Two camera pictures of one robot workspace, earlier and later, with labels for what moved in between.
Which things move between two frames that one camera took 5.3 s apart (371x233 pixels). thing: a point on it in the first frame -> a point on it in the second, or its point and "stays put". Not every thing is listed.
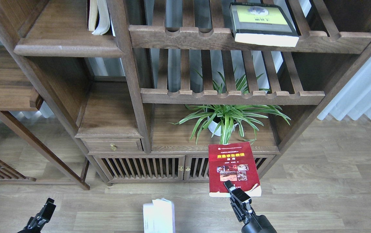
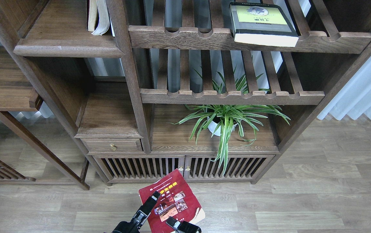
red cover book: [235, 162] -> [177, 200]
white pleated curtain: [369, 92] stays put
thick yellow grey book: [264, 24] stays put
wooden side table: [7, 82] stays put
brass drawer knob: [113, 147] stays put
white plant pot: [212, 126] stays put
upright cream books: [99, 19] stays put
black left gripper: [35, 224] -> [133, 226]
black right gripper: [240, 202] -> [185, 227]
